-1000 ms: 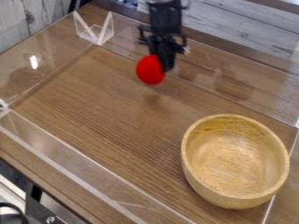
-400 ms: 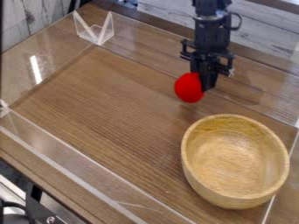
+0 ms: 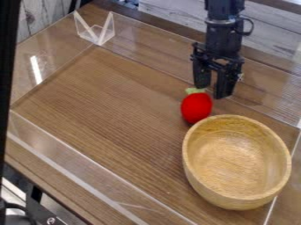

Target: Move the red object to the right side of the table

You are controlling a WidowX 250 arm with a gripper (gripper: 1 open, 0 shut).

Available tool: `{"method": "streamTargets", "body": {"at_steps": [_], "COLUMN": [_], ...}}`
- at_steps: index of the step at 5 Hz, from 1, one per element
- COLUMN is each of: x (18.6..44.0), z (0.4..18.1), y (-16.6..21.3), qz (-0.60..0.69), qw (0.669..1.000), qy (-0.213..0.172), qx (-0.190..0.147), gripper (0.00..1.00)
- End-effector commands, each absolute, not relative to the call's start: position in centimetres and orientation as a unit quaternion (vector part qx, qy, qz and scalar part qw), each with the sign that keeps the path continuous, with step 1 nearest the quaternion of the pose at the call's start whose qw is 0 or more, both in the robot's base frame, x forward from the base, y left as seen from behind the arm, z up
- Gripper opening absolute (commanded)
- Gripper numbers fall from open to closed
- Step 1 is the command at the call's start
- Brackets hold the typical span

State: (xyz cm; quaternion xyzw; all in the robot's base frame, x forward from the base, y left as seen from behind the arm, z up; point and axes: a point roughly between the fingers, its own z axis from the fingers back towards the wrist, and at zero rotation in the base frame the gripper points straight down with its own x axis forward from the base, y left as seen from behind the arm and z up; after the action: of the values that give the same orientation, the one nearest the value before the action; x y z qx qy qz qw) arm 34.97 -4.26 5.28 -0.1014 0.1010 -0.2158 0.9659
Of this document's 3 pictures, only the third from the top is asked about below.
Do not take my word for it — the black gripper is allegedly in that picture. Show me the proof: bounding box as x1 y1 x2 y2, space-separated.
192 18 245 99

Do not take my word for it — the red felt strawberry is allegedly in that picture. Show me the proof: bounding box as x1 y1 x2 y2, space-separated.
180 88 213 124

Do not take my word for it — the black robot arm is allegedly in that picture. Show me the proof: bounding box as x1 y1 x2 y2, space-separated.
190 0 255 99

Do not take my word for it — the light wooden bowl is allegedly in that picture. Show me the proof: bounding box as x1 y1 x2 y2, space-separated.
182 114 292 211

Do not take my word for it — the clear acrylic tray wall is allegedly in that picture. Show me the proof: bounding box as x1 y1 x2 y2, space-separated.
6 15 301 225

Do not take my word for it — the clear acrylic corner bracket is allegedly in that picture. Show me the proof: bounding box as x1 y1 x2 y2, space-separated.
73 11 116 46

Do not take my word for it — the black table leg bracket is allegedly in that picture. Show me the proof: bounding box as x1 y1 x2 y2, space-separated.
26 185 74 225

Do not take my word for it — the black cable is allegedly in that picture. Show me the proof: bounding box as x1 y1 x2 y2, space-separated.
0 201 41 225

